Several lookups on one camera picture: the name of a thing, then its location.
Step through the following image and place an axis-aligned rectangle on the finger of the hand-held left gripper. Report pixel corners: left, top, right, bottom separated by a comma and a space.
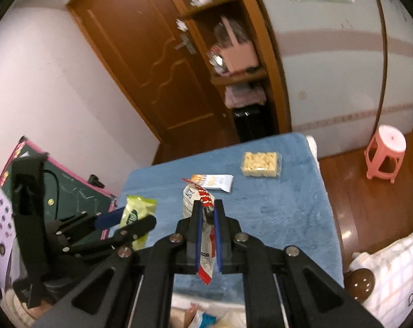
60, 215, 157, 257
44, 209, 126, 238

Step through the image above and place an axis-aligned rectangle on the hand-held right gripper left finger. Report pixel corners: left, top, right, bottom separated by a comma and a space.
32, 200, 204, 328

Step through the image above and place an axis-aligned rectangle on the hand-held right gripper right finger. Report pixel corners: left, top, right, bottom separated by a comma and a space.
213, 199, 385, 328

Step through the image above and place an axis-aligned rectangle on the green snack packet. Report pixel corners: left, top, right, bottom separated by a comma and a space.
119, 195, 158, 250

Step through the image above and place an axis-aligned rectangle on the white packet with red edge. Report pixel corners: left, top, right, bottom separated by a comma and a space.
181, 178, 217, 285

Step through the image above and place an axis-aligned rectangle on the orange and white snack packet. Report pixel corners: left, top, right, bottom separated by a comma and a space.
189, 174, 234, 193

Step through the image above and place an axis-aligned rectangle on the white storage box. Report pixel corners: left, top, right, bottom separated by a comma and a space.
170, 292, 246, 328

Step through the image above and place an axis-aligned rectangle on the large cream snack packet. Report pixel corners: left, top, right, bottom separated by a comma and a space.
217, 309, 244, 328

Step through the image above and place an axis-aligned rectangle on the blue snack packet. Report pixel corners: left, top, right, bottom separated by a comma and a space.
189, 309, 217, 328

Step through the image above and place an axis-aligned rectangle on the large puffed rice cracker block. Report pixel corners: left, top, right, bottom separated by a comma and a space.
241, 151, 283, 178

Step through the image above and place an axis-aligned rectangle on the blue fleece table cover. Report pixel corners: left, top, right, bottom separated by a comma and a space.
119, 131, 345, 304

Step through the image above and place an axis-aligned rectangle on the black bin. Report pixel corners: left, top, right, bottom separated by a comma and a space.
232, 104, 277, 142

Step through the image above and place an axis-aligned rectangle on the brown round bedpost knob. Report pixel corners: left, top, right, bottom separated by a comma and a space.
348, 268, 376, 303

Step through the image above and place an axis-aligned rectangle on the pink folded cloth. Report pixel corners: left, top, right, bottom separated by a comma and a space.
225, 84, 267, 108

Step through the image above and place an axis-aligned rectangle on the brown wooden door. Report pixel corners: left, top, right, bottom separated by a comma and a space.
66, 0, 241, 154

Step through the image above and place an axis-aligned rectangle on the brown wooden shelf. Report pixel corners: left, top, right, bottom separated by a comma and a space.
159, 0, 292, 137

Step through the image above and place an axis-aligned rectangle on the white checked bedding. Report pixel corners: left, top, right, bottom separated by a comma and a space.
348, 222, 413, 325

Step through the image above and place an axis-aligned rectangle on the pink basket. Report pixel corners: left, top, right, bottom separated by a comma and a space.
211, 17, 260, 74

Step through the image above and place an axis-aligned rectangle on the pink plastic stool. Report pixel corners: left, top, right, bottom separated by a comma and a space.
364, 125, 407, 184

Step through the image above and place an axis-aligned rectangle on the green chalkboard with pink frame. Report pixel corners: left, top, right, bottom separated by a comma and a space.
0, 136, 120, 243

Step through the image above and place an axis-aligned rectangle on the metal door handle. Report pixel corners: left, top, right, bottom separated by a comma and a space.
174, 34, 197, 55

